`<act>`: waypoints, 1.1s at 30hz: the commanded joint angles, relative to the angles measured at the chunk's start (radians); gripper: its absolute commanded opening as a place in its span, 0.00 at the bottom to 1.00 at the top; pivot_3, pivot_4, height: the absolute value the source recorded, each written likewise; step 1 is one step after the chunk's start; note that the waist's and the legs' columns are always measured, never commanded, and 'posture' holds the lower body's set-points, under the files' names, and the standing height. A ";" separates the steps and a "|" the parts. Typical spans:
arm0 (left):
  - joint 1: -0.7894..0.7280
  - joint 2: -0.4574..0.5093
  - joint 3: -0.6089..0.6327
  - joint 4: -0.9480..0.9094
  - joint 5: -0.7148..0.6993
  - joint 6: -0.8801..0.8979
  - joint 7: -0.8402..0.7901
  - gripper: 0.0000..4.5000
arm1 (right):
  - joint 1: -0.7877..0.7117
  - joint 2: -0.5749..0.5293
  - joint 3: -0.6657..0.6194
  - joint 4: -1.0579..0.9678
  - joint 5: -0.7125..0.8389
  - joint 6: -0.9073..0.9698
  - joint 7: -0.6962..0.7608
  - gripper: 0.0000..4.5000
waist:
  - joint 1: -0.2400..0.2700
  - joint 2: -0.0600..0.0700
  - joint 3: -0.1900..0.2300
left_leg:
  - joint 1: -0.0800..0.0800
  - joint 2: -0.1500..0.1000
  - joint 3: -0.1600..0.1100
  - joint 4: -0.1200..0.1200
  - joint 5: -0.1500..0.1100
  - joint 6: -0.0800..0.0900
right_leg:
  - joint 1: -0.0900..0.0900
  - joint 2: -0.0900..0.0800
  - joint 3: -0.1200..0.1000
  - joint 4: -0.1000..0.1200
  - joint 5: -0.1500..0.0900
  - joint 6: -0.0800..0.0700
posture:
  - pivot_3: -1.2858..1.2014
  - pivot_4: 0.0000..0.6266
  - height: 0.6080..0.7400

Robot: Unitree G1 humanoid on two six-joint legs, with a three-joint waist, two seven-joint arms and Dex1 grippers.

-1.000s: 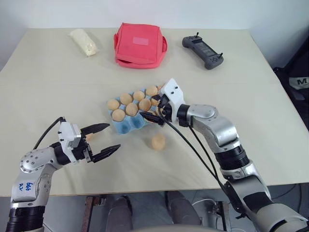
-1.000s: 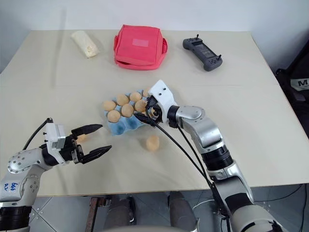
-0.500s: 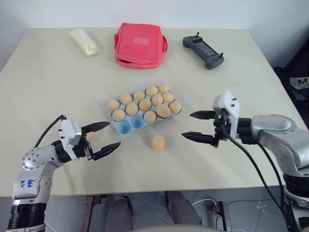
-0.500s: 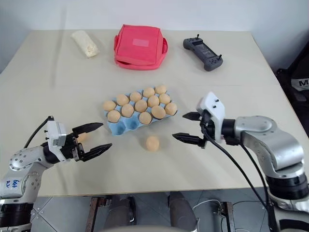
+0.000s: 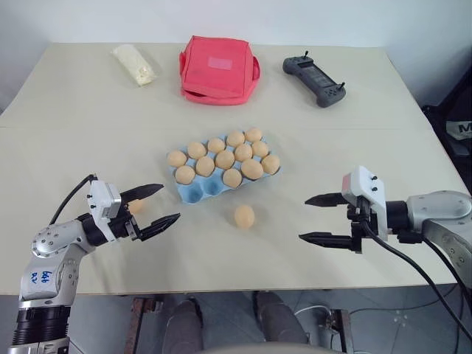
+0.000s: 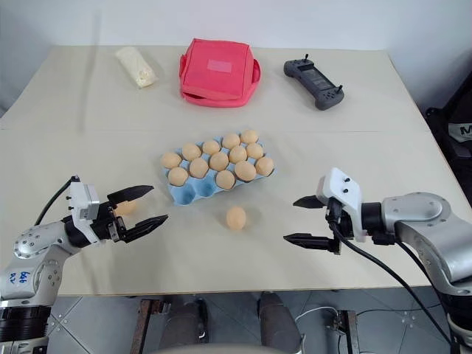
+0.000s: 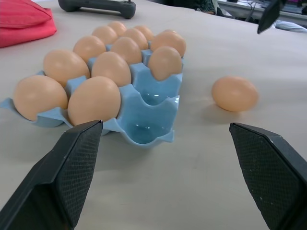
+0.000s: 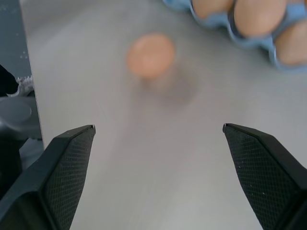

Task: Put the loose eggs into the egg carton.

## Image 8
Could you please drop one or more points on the silver robot body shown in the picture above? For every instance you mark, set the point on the silver robot body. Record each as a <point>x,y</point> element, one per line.
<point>14,112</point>

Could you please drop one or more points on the brown egg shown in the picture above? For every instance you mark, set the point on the brown egg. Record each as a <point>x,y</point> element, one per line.
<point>211,7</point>
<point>292,45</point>
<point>257,15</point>
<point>150,55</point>

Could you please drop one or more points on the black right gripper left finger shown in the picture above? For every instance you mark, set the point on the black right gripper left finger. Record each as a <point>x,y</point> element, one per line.
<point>60,172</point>

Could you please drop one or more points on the blue egg carton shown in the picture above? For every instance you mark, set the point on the blue egg carton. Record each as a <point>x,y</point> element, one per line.
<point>249,38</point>

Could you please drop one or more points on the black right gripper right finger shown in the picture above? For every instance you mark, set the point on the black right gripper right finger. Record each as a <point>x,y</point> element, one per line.
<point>261,172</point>

